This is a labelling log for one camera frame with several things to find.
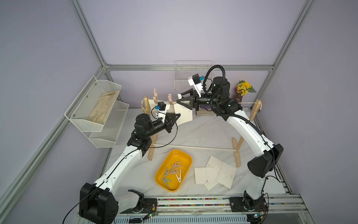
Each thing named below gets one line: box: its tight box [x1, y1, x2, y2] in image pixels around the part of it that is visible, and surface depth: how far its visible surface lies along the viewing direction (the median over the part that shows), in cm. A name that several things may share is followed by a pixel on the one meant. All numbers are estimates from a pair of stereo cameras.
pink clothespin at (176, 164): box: [171, 161, 185, 167], surface depth 89 cm
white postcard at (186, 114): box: [173, 103, 193, 126], surface depth 70 cm
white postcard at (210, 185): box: [203, 181, 219, 191], surface depth 82 cm
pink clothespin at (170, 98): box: [167, 93, 174, 105], surface depth 63 cm
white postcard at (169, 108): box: [163, 101, 175, 114], surface depth 61 cm
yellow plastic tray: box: [154, 148, 194, 193], surface depth 86 cm
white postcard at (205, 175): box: [193, 167, 219, 185], surface depth 86 cm
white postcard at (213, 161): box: [205, 154, 224, 170], surface depth 91 cm
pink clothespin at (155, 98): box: [152, 88, 159, 105], surface depth 63 cm
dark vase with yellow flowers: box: [234, 80, 257, 104], surface depth 104 cm
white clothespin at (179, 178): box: [175, 168, 182, 183], surface depth 84 cm
